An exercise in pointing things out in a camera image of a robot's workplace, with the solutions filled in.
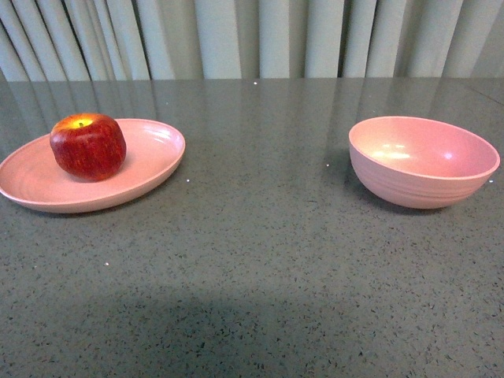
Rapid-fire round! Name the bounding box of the pink plate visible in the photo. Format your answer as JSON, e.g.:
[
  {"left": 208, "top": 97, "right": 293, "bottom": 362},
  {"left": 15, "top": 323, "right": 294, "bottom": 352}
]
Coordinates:
[{"left": 1, "top": 118, "right": 186, "bottom": 213}]

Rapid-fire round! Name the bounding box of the red apple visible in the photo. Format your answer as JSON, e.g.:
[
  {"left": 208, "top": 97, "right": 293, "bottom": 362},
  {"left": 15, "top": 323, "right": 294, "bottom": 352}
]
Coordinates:
[{"left": 50, "top": 113, "right": 127, "bottom": 181}]

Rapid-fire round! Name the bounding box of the pink bowl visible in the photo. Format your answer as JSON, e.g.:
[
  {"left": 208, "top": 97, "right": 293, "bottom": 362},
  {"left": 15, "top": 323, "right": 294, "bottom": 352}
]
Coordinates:
[{"left": 348, "top": 116, "right": 500, "bottom": 209}]

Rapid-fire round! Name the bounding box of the white pleated curtain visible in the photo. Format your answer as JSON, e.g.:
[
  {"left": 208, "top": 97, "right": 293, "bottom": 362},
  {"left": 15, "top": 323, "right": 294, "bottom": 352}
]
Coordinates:
[{"left": 1, "top": 1, "right": 503, "bottom": 82}]

